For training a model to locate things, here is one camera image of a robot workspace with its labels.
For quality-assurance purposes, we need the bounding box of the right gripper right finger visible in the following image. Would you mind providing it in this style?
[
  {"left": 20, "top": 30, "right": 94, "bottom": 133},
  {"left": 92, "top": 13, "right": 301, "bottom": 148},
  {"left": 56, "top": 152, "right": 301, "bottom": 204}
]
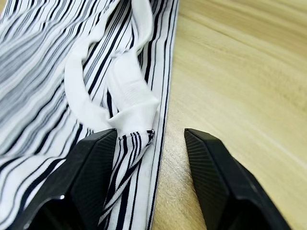
[{"left": 184, "top": 128, "right": 293, "bottom": 230}]

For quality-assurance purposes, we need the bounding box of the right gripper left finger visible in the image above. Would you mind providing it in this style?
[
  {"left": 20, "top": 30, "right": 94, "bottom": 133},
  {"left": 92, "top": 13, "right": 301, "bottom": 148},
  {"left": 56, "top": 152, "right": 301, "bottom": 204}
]
[{"left": 9, "top": 128, "right": 118, "bottom": 230}]

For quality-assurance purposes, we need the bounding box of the black white striped T-shirt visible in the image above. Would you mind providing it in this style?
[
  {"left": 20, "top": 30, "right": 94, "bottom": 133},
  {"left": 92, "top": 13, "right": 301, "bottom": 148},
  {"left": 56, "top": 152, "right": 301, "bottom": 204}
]
[{"left": 0, "top": 0, "right": 180, "bottom": 230}]

